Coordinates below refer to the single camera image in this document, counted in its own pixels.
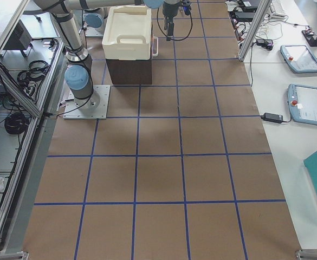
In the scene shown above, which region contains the upper teach pendant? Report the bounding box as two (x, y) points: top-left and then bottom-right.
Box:
(280, 45), (317, 74)

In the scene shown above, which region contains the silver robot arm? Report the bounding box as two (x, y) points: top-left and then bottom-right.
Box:
(34, 1), (182, 112)
(83, 8), (108, 34)

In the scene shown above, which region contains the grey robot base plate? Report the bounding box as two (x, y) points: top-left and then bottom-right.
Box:
(62, 85), (111, 120)

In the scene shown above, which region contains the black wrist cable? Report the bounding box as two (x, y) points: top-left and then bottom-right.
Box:
(156, 5), (193, 42)

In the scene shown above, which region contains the lower teach pendant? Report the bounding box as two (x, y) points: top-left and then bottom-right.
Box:
(287, 84), (317, 125)

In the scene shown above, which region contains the dark brown drawer cabinet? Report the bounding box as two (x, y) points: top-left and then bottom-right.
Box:
(102, 36), (153, 85)

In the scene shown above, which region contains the black power adapter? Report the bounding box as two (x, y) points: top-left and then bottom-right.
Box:
(261, 113), (283, 124)

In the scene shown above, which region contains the cream plastic tray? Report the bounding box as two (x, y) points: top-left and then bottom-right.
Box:
(102, 5), (152, 60)

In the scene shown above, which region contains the brown paper table mat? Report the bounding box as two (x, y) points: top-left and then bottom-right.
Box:
(23, 1), (300, 259)

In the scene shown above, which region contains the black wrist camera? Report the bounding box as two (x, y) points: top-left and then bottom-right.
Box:
(179, 0), (192, 16)

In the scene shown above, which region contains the aluminium frame post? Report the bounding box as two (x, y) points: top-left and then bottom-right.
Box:
(238, 0), (271, 62)

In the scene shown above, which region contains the teach pendant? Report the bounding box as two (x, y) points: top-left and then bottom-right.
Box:
(280, 45), (317, 74)
(287, 84), (317, 125)

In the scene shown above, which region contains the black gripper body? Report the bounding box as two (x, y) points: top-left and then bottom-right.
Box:
(162, 2), (178, 19)

